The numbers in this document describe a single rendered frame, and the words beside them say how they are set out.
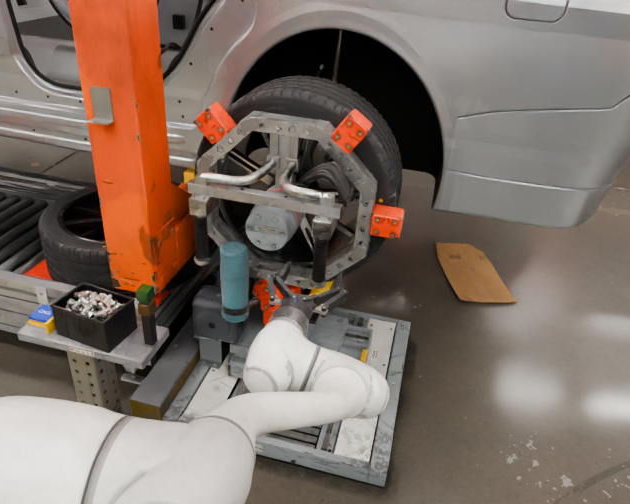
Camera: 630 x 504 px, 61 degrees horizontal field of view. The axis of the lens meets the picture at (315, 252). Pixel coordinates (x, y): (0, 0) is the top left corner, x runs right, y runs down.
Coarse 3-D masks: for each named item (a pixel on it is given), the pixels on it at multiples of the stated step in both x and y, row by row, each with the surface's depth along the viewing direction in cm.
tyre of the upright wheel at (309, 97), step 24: (264, 96) 156; (288, 96) 154; (312, 96) 153; (336, 96) 158; (240, 120) 161; (336, 120) 153; (384, 120) 171; (360, 144) 155; (384, 144) 161; (384, 168) 157; (384, 192) 161; (384, 240) 170; (360, 264) 175
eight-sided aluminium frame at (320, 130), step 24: (264, 120) 150; (288, 120) 150; (312, 120) 151; (216, 144) 157; (336, 144) 148; (216, 168) 167; (360, 168) 152; (360, 192) 153; (216, 216) 174; (360, 216) 157; (216, 240) 174; (240, 240) 179; (360, 240) 161; (264, 264) 179; (336, 264) 168; (312, 288) 174
